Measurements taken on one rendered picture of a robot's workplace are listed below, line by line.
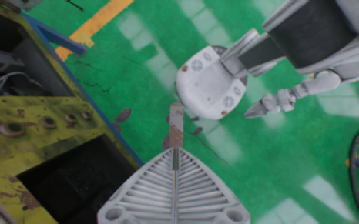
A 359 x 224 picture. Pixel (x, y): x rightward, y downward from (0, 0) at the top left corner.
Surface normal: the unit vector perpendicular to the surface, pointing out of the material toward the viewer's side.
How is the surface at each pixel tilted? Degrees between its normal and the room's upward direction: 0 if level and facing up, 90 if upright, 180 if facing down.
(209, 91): 0
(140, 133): 0
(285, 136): 0
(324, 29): 28
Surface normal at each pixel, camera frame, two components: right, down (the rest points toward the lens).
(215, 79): 0.02, 0.09
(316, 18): -0.33, 0.40
